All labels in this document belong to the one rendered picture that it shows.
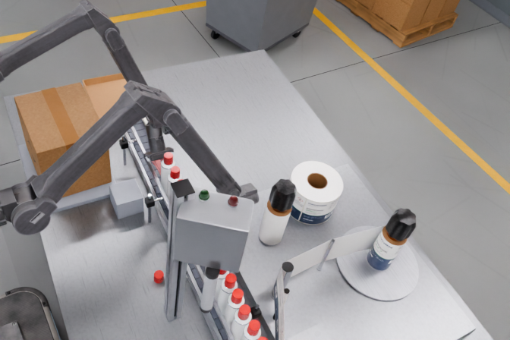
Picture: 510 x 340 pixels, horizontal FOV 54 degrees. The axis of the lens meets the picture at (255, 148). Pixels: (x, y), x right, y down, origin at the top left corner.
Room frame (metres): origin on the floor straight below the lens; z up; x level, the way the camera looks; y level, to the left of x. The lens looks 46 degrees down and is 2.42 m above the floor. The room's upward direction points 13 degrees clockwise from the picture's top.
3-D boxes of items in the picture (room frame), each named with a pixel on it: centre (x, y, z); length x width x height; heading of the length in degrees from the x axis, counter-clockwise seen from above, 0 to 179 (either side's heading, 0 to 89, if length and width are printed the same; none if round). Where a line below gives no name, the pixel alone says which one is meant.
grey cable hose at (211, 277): (0.64, 0.04, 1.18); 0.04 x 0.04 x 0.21
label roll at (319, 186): (1.25, -0.26, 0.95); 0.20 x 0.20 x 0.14
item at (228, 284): (0.75, -0.02, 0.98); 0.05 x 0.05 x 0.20
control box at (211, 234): (0.70, 0.06, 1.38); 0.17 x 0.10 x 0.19; 92
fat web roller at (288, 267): (0.84, -0.18, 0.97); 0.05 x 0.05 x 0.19
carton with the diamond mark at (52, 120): (1.20, 0.70, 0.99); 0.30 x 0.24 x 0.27; 40
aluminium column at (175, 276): (0.71, 0.14, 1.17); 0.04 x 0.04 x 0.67; 37
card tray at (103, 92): (1.63, 0.65, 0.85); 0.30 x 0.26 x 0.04; 37
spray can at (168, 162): (1.16, 0.29, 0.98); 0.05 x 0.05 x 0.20
